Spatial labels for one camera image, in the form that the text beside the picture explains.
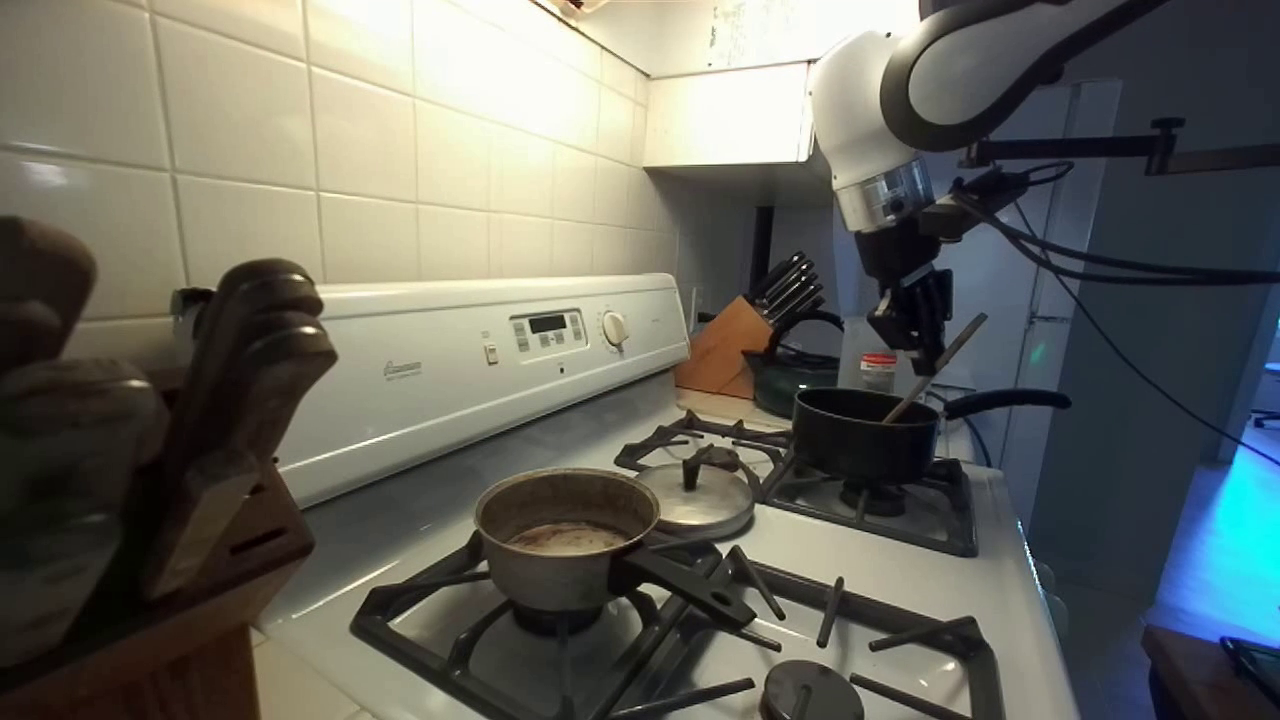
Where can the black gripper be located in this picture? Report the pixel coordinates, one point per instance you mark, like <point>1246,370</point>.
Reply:
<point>912,288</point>

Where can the wooden spoon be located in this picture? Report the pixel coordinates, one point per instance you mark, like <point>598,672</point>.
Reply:
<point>912,392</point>

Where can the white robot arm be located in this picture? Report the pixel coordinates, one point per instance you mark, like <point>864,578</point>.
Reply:
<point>882,102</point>

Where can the black pot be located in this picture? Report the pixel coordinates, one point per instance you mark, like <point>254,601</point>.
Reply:
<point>849,432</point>

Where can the steel pot lid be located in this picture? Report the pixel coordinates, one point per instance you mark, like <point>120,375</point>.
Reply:
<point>700,497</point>

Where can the green kettle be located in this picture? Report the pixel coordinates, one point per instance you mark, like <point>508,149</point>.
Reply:
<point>781,370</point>

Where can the wooden knife block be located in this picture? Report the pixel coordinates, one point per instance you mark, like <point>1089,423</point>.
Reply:
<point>719,358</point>
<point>142,517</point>

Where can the white range hood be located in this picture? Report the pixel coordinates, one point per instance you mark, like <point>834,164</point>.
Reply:
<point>729,77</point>

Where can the small steel saucepan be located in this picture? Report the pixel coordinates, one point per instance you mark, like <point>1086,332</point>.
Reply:
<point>577,538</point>

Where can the white gas stove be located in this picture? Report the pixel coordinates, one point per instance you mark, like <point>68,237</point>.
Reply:
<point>450,388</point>

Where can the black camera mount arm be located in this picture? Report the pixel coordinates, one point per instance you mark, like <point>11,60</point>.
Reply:
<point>1159,149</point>

